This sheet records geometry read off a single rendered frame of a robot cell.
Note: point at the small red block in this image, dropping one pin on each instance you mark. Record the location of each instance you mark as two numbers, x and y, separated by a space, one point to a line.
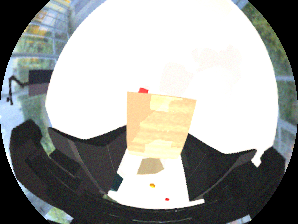
142 90

